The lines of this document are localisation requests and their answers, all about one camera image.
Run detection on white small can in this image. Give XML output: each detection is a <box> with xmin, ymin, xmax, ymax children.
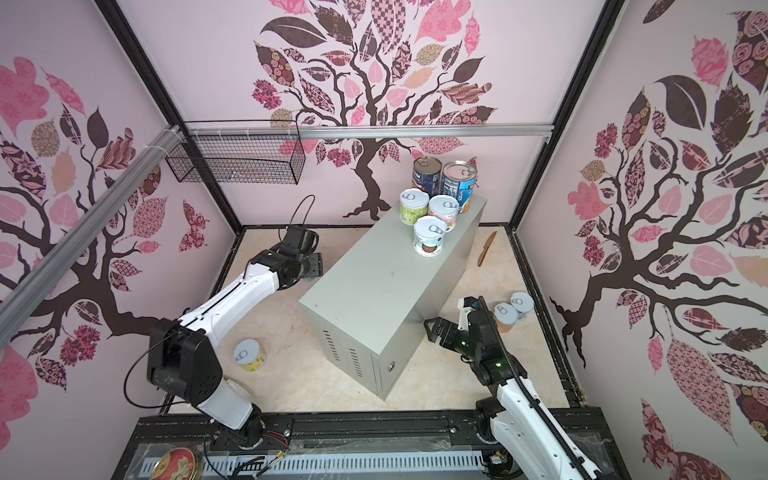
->
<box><xmin>413</xmin><ymin>215</ymin><xmax>447</xmax><ymax>257</ymax></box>

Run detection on wooden handled knife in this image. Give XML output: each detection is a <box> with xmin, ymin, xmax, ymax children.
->
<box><xmin>477</xmin><ymin>231</ymin><xmax>497</xmax><ymax>268</ymax></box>

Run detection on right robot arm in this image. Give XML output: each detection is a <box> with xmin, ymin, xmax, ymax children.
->
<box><xmin>424</xmin><ymin>317</ymin><xmax>605</xmax><ymax>479</ymax></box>

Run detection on aluminium rail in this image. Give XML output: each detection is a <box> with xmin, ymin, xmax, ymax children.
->
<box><xmin>188</xmin><ymin>123</ymin><xmax>554</xmax><ymax>140</ymax></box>
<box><xmin>1</xmin><ymin>125</ymin><xmax>182</xmax><ymax>345</ymax></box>

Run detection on black base frame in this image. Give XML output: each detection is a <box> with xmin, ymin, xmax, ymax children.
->
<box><xmin>114</xmin><ymin>408</ymin><xmax>629</xmax><ymax>479</ymax></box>

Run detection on aluminium rail back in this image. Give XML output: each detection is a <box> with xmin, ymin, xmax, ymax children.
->
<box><xmin>188</xmin><ymin>123</ymin><xmax>554</xmax><ymax>140</ymax></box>

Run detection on large blue labelled can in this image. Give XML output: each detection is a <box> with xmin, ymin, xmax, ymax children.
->
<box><xmin>441</xmin><ymin>161</ymin><xmax>477</xmax><ymax>214</ymax></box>

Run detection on white vented cable duct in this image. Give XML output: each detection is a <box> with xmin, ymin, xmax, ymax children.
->
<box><xmin>140</xmin><ymin>451</ymin><xmax>488</xmax><ymax>479</ymax></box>

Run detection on black wire basket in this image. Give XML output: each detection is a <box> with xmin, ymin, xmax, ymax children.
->
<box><xmin>165</xmin><ymin>120</ymin><xmax>306</xmax><ymax>185</ymax></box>

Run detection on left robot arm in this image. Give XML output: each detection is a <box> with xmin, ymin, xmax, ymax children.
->
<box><xmin>146</xmin><ymin>225</ymin><xmax>323</xmax><ymax>445</ymax></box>

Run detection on white can far right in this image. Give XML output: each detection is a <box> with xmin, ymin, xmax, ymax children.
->
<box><xmin>510</xmin><ymin>291</ymin><xmax>535</xmax><ymax>319</ymax></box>

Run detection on red round tin lid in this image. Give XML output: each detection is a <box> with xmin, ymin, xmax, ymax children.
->
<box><xmin>149</xmin><ymin>447</ymin><xmax>202</xmax><ymax>480</ymax></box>

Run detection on dark tomato can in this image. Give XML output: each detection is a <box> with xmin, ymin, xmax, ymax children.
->
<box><xmin>412</xmin><ymin>156</ymin><xmax>443</xmax><ymax>197</ymax></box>

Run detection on pink labelled can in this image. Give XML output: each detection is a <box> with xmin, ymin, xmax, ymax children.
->
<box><xmin>428</xmin><ymin>195</ymin><xmax>461</xmax><ymax>232</ymax></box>

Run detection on grey metal cabinet box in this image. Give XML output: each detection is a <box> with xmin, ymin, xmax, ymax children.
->
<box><xmin>299</xmin><ymin>197</ymin><xmax>487</xmax><ymax>399</ymax></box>

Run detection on orange labelled can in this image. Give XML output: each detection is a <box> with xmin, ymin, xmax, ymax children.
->
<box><xmin>493</xmin><ymin>302</ymin><xmax>519</xmax><ymax>333</ymax></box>

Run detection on aluminium rail left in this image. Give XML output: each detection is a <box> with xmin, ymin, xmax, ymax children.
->
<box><xmin>1</xmin><ymin>125</ymin><xmax>182</xmax><ymax>345</ymax></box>

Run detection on green labelled small can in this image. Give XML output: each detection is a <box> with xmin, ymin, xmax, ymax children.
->
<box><xmin>399</xmin><ymin>188</ymin><xmax>430</xmax><ymax>226</ymax></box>

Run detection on yellow labelled can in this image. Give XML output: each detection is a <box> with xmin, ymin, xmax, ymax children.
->
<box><xmin>233</xmin><ymin>338</ymin><xmax>266</xmax><ymax>372</ymax></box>

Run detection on metal tongs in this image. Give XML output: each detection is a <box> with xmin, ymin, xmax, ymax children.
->
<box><xmin>224</xmin><ymin>378</ymin><xmax>254</xmax><ymax>403</ymax></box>

